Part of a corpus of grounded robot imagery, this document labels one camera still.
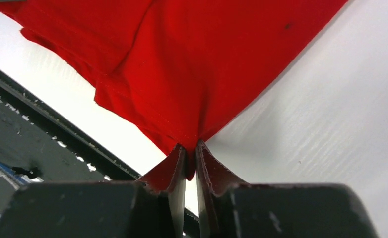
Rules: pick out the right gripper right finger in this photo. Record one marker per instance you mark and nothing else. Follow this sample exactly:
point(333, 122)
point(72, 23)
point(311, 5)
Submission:
point(230, 207)

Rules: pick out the red t shirt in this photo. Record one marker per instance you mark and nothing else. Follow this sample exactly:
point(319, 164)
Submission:
point(180, 70)

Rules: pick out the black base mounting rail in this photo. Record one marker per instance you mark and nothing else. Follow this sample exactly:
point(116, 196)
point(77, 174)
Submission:
point(37, 145)

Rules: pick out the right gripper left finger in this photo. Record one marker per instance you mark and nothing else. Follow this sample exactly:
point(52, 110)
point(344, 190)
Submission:
point(150, 207)

